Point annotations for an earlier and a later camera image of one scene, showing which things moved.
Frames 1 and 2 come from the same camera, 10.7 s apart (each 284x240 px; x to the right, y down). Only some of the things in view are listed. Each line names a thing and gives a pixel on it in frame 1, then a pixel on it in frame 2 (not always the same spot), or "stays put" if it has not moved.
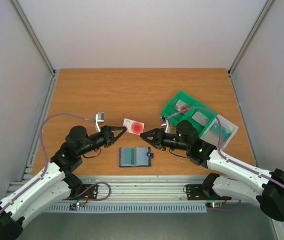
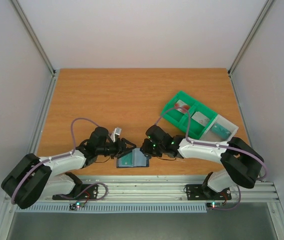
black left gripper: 108,135 to 121,147
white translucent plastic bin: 211,133 stays put
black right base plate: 200,192 stays put
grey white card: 201,118 stays put
